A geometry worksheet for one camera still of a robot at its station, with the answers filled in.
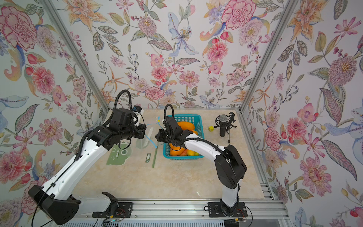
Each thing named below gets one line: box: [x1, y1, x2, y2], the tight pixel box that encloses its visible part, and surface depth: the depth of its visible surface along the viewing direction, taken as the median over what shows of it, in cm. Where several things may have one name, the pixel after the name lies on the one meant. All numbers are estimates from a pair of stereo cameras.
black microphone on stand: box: [213, 111, 237, 144], surface depth 94 cm
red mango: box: [179, 148, 188, 157], surface depth 91 cm
